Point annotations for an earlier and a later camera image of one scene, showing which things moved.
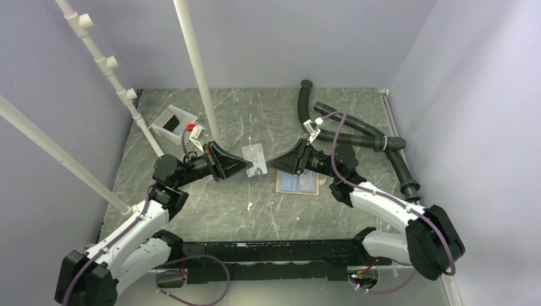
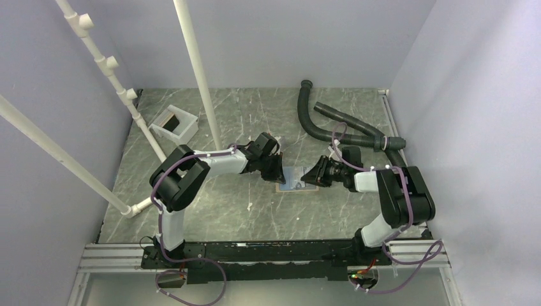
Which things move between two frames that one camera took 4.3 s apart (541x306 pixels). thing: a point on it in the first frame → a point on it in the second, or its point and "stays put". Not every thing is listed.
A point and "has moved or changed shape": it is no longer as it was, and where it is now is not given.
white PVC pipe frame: x=81 y=22 stays put
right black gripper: x=291 y=162 → x=317 y=175
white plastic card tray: x=171 y=123 stays put
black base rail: x=270 y=261 stays put
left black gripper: x=222 y=164 → x=277 y=174
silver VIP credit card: x=254 y=153 has moved or changed shape
